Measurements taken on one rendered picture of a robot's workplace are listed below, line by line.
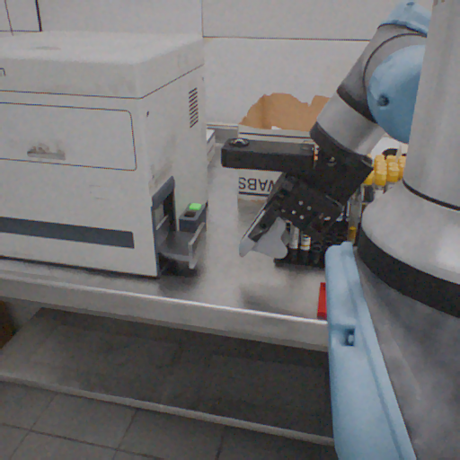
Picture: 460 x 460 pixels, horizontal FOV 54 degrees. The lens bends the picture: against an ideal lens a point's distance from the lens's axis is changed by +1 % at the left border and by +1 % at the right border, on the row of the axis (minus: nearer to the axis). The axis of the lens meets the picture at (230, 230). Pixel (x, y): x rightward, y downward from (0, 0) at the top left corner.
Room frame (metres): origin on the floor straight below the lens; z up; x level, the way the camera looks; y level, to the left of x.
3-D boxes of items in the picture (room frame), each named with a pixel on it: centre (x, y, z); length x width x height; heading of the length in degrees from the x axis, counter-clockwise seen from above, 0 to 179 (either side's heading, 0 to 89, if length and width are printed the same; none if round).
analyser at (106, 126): (0.70, 0.19, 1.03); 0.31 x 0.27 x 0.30; 77
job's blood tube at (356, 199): (0.60, -0.19, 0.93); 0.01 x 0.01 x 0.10; 77
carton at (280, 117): (0.92, -0.16, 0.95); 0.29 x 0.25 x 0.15; 167
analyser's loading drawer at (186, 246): (0.59, 0.14, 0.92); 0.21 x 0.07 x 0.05; 77
